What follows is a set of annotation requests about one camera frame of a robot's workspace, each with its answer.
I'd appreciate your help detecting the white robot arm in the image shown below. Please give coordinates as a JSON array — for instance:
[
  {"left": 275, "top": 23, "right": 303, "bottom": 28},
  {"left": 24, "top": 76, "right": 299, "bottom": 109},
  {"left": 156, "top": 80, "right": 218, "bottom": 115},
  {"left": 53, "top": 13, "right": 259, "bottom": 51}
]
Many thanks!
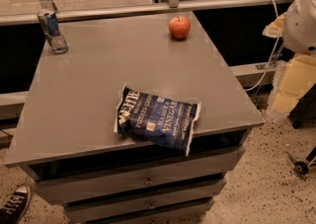
[{"left": 263, "top": 0, "right": 316, "bottom": 113}]

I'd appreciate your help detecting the blue potato chip bag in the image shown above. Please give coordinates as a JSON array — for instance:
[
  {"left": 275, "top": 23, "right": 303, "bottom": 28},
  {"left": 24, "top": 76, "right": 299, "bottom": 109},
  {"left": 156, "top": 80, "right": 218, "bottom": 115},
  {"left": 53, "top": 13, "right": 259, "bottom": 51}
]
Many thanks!
[{"left": 114, "top": 85, "right": 200, "bottom": 156}]

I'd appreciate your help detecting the red apple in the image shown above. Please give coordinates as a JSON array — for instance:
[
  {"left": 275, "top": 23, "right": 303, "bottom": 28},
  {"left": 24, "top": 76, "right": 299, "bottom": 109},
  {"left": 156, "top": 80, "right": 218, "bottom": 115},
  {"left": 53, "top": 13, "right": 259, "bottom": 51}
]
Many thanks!
[{"left": 169, "top": 16, "right": 191, "bottom": 39}]

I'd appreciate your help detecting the grey drawer cabinet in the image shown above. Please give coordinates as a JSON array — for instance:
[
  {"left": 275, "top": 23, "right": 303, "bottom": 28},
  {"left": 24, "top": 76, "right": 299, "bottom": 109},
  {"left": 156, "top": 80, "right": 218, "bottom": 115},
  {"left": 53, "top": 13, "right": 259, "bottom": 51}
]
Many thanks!
[{"left": 5, "top": 14, "right": 263, "bottom": 224}]

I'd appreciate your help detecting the silver blue drink can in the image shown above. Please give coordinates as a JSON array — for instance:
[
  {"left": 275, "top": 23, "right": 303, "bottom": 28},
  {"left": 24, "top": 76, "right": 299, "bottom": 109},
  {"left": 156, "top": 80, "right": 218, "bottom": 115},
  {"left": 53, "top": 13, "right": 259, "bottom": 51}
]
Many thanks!
[{"left": 38, "top": 9, "right": 68, "bottom": 54}]

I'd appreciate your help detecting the black caster wheel leg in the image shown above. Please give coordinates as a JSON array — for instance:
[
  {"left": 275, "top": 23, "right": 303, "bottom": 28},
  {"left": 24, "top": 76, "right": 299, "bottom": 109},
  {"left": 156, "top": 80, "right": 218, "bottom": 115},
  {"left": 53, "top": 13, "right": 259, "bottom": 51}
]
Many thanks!
[{"left": 287, "top": 147, "right": 316, "bottom": 175}]

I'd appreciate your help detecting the black canvas sneaker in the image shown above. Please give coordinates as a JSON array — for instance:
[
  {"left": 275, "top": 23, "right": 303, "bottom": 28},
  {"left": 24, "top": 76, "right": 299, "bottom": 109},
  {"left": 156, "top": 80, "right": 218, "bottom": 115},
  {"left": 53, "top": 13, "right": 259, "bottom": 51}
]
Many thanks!
[{"left": 0, "top": 185, "right": 32, "bottom": 224}]

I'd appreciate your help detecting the white cable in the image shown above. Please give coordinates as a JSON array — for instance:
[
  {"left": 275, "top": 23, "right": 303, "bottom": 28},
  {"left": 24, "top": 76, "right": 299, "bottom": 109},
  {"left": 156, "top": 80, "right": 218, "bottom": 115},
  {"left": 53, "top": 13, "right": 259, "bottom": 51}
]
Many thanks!
[{"left": 244, "top": 0, "right": 281, "bottom": 93}]

